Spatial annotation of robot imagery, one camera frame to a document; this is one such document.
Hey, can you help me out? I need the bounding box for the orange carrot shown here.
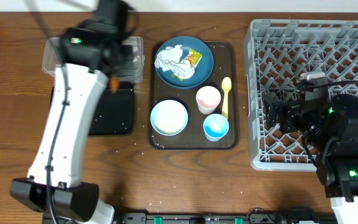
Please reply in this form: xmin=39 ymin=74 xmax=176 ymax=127
xmin=109 ymin=77 xmax=120 ymax=93

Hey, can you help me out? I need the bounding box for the white napkin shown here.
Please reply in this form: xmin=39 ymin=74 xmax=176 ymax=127
xmin=154 ymin=45 xmax=195 ymax=79

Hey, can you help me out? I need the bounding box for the light blue cup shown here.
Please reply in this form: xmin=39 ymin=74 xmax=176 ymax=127
xmin=203 ymin=114 xmax=229 ymax=142

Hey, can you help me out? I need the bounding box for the pink cup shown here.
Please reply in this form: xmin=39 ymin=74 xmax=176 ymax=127
xmin=196 ymin=86 xmax=221 ymax=114

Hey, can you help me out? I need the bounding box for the light blue bowl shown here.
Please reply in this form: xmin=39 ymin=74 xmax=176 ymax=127
xmin=150 ymin=100 xmax=188 ymax=136

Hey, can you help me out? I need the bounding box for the green snack wrapper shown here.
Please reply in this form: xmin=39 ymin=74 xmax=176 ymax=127
xmin=172 ymin=49 xmax=203 ymax=81

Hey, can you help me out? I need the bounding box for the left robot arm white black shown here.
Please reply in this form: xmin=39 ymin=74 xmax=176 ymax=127
xmin=10 ymin=0 xmax=133 ymax=223

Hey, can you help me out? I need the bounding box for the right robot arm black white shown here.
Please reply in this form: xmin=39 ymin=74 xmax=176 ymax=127
xmin=262 ymin=78 xmax=358 ymax=223

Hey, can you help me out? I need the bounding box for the grey dishwasher rack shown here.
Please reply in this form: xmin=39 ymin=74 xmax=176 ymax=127
xmin=244 ymin=19 xmax=358 ymax=172

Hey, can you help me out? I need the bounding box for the yellow plastic spoon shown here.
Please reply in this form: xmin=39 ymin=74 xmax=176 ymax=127
xmin=221 ymin=77 xmax=232 ymax=119

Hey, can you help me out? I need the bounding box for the black tray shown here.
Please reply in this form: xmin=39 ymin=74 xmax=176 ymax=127
xmin=88 ymin=82 xmax=135 ymax=136

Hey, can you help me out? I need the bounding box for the clear plastic bin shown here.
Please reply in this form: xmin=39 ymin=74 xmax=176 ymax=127
xmin=42 ymin=36 xmax=145 ymax=83

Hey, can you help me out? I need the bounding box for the brown serving tray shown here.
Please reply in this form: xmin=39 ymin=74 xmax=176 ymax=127
xmin=147 ymin=41 xmax=239 ymax=150

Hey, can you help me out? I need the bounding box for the dark blue plate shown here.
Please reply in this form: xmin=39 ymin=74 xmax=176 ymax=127
xmin=155 ymin=36 xmax=214 ymax=89

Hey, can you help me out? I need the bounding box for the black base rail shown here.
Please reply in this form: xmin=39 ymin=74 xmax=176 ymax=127
xmin=111 ymin=207 xmax=338 ymax=224

